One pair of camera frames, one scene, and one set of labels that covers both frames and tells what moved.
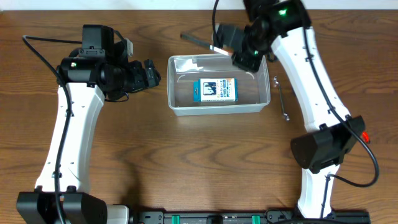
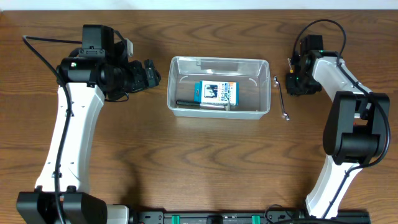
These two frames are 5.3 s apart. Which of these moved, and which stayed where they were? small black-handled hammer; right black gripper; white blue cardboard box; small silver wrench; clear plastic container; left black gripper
Moved: small black-handled hammer; right black gripper
Stayed: left black gripper; small silver wrench; clear plastic container; white blue cardboard box
